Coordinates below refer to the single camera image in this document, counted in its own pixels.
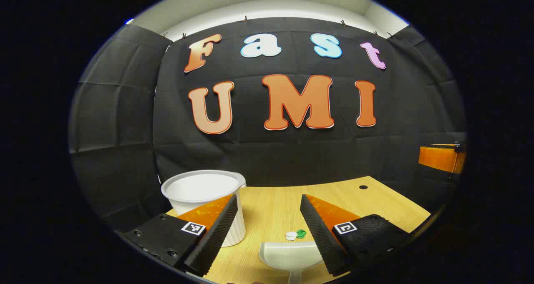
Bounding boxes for white ribbed garbage bin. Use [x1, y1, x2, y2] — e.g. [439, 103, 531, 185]
[161, 170, 247, 248]

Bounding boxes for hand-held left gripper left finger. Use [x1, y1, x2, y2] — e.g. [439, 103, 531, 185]
[121, 194, 239, 277]

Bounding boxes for grey plastic dustpan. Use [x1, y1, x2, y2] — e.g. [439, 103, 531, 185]
[259, 241, 325, 284]

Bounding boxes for wooden desktop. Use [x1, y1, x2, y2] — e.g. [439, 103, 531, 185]
[166, 176, 431, 284]

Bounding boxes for black backdrop cloth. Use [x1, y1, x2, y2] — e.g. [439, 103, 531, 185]
[69, 17, 468, 230]

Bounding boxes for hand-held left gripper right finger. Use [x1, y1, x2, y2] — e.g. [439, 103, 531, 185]
[300, 194, 413, 276]

